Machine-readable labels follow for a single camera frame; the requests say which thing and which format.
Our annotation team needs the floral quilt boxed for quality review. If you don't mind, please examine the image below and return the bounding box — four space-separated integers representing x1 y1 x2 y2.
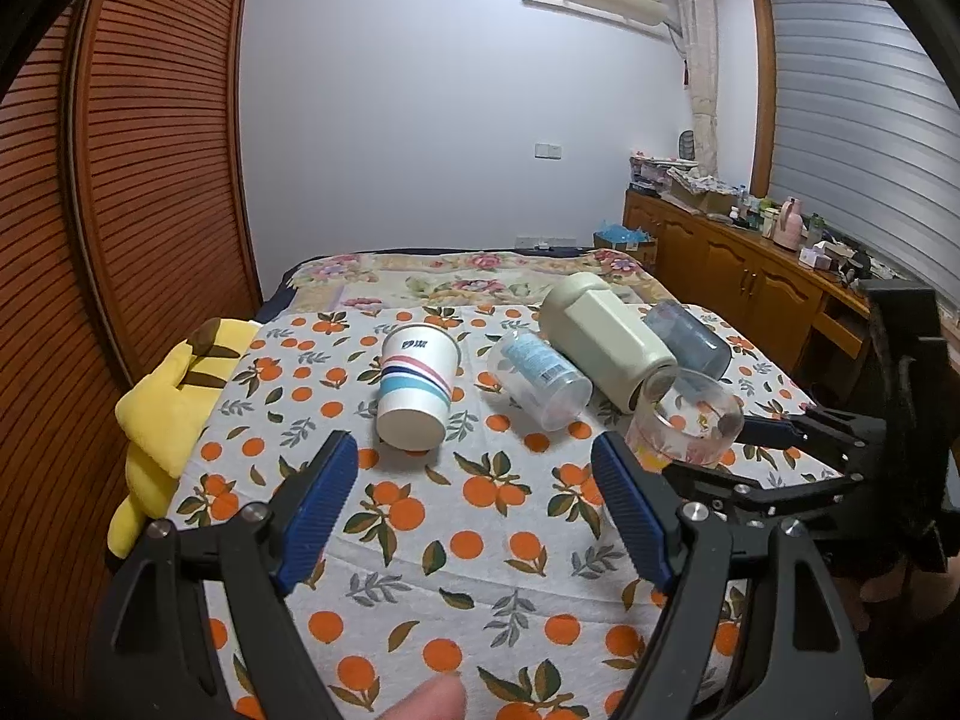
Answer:
289 249 661 314

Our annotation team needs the orange fruit print cloth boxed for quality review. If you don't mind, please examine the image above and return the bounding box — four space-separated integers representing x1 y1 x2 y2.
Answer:
161 304 848 720

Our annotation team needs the blue-grey glass cup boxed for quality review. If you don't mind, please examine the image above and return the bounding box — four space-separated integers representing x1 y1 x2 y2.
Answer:
643 300 733 383

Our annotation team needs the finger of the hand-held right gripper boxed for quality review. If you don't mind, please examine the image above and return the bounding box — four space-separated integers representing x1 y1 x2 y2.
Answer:
739 405 886 477
660 461 863 524

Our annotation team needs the cardboard box with blue items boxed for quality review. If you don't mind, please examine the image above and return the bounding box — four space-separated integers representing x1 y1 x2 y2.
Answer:
593 219 660 266

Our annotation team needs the person's left hand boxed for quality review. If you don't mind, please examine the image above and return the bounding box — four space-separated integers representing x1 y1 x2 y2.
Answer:
373 675 467 720

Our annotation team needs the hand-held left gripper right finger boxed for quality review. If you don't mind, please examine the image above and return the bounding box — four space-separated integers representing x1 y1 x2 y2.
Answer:
591 435 875 720

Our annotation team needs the dark blue bed sheet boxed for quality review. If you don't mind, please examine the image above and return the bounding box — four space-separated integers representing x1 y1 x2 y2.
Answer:
251 251 331 325

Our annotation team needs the grey window blind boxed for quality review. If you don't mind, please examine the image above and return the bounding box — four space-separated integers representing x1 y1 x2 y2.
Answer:
769 0 960 320

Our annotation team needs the pink kettle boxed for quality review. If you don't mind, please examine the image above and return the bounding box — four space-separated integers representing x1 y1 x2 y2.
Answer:
772 197 804 249

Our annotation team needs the beige tumbler cup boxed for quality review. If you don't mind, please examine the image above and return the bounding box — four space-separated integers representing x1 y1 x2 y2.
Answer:
540 271 680 415

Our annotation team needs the clear plastic cup blue print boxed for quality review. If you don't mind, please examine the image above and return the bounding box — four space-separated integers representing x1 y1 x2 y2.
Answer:
487 328 594 433

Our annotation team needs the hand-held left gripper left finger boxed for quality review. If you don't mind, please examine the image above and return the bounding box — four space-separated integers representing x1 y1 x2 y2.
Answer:
90 431 359 720

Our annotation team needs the wooden cabinet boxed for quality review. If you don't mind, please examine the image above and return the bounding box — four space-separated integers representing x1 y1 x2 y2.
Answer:
622 190 893 385

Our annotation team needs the white lace curtain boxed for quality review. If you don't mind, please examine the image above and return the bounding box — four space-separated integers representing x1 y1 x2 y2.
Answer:
673 0 722 179

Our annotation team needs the yellow plush toy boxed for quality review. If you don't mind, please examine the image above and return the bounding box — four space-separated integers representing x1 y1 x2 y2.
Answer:
107 317 253 560

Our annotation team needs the open cardboard box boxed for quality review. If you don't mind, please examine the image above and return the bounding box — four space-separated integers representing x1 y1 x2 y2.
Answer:
664 171 742 215

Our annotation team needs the wooden louvered wardrobe door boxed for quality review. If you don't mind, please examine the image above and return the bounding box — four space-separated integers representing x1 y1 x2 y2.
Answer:
0 0 265 720

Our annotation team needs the clear floral glass cup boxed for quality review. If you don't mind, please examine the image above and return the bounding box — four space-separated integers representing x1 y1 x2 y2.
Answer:
625 369 745 475

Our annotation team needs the striped white paper cup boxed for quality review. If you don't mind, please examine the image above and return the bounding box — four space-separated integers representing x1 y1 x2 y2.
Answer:
375 324 461 452

